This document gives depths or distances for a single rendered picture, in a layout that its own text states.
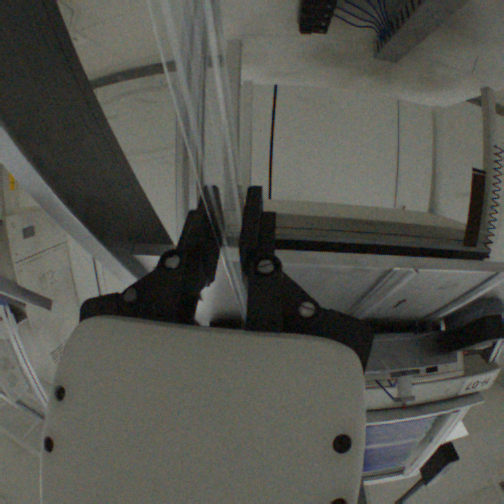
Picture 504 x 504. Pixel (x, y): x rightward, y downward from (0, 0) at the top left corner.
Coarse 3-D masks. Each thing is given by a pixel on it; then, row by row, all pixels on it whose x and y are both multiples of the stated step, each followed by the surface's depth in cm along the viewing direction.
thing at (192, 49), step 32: (160, 0) 3; (192, 0) 3; (160, 32) 4; (192, 32) 4; (192, 64) 5; (224, 64) 5; (192, 96) 6; (224, 96) 6; (192, 128) 7; (224, 128) 7; (192, 160) 8; (224, 160) 8; (224, 192) 9; (224, 224) 11; (224, 256) 14
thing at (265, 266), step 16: (256, 256) 10; (272, 256) 10; (256, 272) 10; (272, 272) 10; (256, 288) 9; (272, 288) 9; (256, 304) 9; (272, 304) 9; (256, 320) 8; (272, 320) 8
